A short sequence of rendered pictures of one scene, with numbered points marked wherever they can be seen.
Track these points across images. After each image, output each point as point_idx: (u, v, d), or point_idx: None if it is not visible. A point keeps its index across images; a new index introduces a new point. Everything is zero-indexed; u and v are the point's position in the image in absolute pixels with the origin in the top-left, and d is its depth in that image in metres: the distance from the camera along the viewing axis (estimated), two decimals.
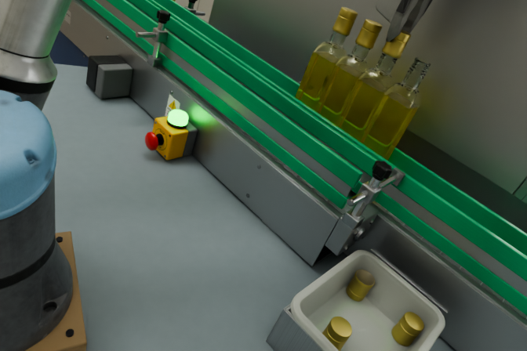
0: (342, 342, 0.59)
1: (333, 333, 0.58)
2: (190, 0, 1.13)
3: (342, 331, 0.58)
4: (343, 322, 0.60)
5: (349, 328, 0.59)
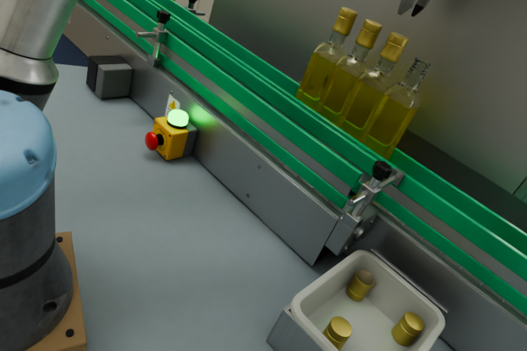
0: (342, 342, 0.59)
1: (333, 333, 0.58)
2: (190, 0, 1.13)
3: (342, 331, 0.58)
4: (343, 322, 0.60)
5: (349, 328, 0.59)
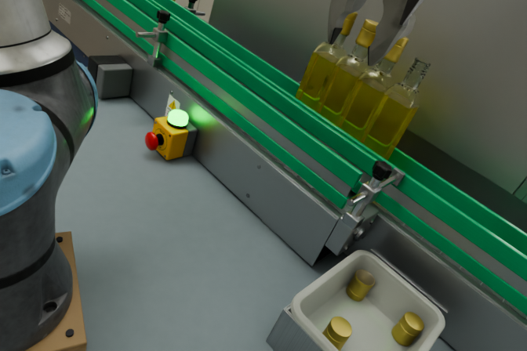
0: (342, 342, 0.59)
1: (333, 333, 0.58)
2: (190, 0, 1.13)
3: (342, 331, 0.58)
4: (343, 322, 0.60)
5: (349, 328, 0.59)
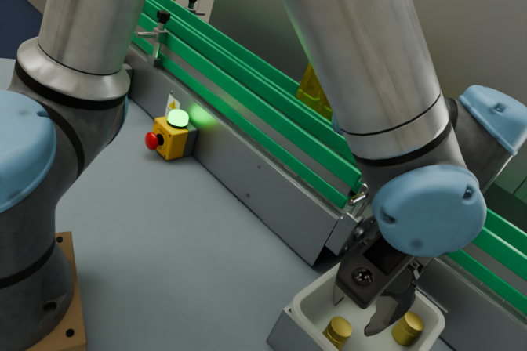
0: (342, 342, 0.59)
1: (333, 333, 0.58)
2: (190, 0, 1.13)
3: (342, 331, 0.58)
4: (343, 322, 0.60)
5: (349, 328, 0.59)
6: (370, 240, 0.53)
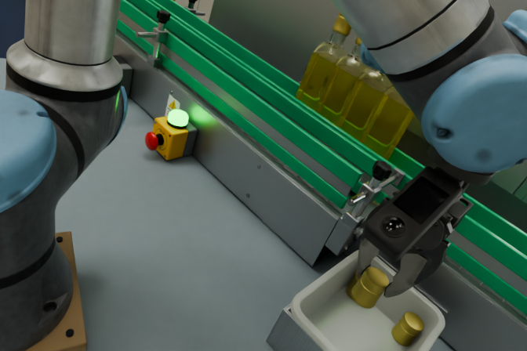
0: (378, 294, 0.53)
1: (368, 284, 0.52)
2: (190, 0, 1.13)
3: (378, 282, 0.52)
4: (379, 273, 0.54)
5: (385, 279, 0.53)
6: None
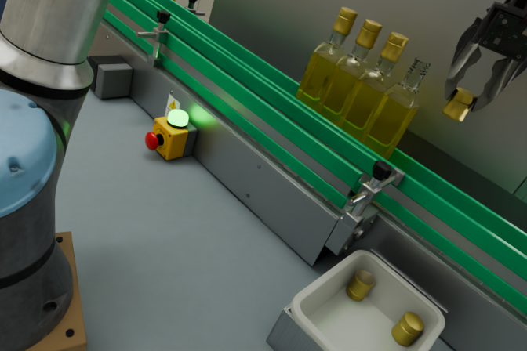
0: (452, 95, 0.65)
1: (466, 92, 0.65)
2: (190, 0, 1.13)
3: (463, 89, 0.64)
4: (467, 93, 0.62)
5: (460, 90, 0.63)
6: None
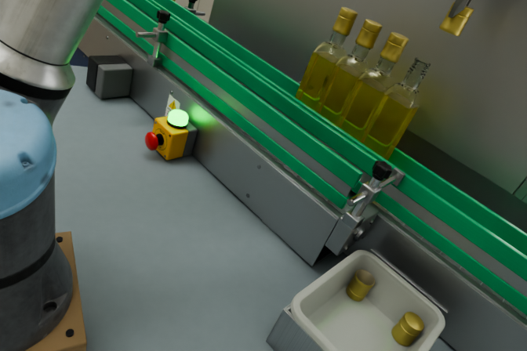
0: None
1: (472, 12, 0.64)
2: (190, 0, 1.13)
3: (469, 7, 0.64)
4: None
5: None
6: None
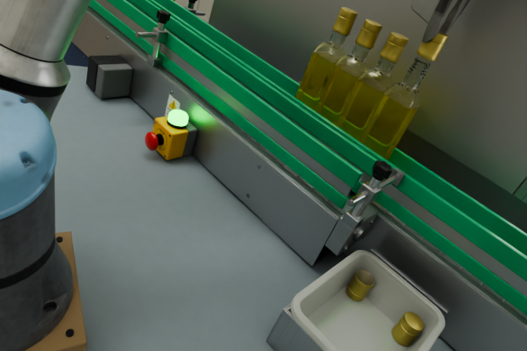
0: (441, 42, 0.69)
1: (446, 39, 0.67)
2: (190, 0, 1.13)
3: (444, 34, 0.67)
4: None
5: (437, 30, 0.68)
6: None
